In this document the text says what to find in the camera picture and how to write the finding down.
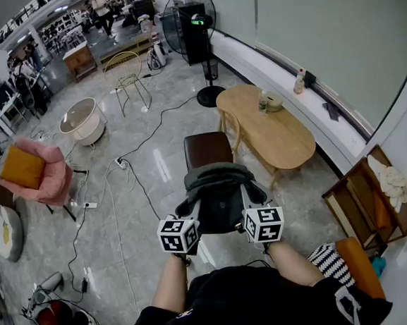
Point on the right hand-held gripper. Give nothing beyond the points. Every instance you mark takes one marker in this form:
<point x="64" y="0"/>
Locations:
<point x="265" y="225"/>

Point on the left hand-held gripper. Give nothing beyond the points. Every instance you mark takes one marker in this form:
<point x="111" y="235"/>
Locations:
<point x="178" y="235"/>

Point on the dark grey backpack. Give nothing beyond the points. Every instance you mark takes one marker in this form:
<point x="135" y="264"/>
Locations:
<point x="220" y="192"/>

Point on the brown padded stool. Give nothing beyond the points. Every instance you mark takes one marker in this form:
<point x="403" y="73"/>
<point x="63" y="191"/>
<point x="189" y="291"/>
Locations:
<point x="207" y="149"/>

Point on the person's right forearm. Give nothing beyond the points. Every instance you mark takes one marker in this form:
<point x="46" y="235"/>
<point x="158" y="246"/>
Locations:
<point x="292" y="262"/>

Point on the person's left forearm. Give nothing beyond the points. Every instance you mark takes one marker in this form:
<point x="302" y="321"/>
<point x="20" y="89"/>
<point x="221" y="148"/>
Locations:
<point x="170" y="285"/>

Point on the black white striped blanket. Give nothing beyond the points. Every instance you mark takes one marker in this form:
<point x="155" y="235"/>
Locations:
<point x="330" y="262"/>

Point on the person's black shirt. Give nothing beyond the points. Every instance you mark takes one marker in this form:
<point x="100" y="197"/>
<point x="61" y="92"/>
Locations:
<point x="258" y="305"/>

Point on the oval wooden coffee table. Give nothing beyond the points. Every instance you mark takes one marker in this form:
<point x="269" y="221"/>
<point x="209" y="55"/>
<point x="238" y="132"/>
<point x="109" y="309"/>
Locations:
<point x="275" y="137"/>

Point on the white power strip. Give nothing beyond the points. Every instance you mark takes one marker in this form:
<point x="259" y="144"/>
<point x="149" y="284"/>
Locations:
<point x="90" y="205"/>
<point x="120" y="162"/>

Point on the wooden rattan rack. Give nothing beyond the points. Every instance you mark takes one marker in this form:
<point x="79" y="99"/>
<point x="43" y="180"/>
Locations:
<point x="362" y="201"/>

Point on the orange sofa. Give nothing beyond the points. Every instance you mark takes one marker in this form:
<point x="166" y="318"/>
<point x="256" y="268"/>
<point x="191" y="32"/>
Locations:
<point x="359" y="265"/>

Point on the teal object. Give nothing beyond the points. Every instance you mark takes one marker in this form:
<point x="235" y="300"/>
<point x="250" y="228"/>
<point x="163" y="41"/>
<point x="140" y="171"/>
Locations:
<point x="379" y="266"/>

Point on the clear plastic water bottle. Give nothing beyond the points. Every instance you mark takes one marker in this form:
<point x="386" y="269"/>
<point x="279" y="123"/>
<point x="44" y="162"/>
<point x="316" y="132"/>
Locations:
<point x="263" y="103"/>

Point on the round wooden tissue box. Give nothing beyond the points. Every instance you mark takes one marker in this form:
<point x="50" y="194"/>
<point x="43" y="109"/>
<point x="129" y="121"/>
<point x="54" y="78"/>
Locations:
<point x="274" y="102"/>

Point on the dark grey cloth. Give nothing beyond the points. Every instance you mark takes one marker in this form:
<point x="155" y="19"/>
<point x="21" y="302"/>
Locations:
<point x="332" y="111"/>

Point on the white crumpled cloth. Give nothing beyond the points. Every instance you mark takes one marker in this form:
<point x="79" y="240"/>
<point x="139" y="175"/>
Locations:
<point x="391" y="180"/>

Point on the pink armchair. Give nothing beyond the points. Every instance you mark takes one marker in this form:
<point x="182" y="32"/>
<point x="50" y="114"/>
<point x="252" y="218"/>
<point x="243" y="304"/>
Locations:
<point x="54" y="178"/>

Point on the grey handheld device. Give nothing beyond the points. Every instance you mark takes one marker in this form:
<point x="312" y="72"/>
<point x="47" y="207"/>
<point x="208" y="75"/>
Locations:
<point x="46" y="288"/>

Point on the yellowish plastic bottle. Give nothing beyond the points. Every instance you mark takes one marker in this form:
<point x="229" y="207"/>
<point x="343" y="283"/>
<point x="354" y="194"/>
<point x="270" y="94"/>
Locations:
<point x="298" y="84"/>

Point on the white round glass-top table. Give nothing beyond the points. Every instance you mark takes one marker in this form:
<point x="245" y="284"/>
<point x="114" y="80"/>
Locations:
<point x="81" y="121"/>

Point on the small black box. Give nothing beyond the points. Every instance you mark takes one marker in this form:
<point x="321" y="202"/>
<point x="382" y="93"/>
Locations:
<point x="310" y="78"/>

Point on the red-capped bottle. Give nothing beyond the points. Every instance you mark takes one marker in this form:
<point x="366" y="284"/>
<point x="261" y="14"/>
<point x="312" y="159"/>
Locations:
<point x="301" y="72"/>

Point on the black standing fan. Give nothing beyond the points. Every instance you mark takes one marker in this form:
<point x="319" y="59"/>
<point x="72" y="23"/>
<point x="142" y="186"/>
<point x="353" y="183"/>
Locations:
<point x="209" y="65"/>

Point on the orange square cushion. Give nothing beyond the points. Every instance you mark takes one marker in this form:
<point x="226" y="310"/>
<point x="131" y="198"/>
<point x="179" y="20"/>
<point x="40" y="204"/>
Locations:
<point x="21" y="167"/>

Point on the white grey device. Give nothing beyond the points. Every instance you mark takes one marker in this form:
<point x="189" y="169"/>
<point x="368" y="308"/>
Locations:
<point x="157" y="56"/>

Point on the black tower unit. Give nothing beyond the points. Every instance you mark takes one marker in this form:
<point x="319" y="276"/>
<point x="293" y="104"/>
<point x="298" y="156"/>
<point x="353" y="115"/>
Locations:
<point x="193" y="49"/>

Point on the wooden cabinet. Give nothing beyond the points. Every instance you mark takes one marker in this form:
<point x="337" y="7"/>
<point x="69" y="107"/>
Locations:
<point x="79" y="61"/>

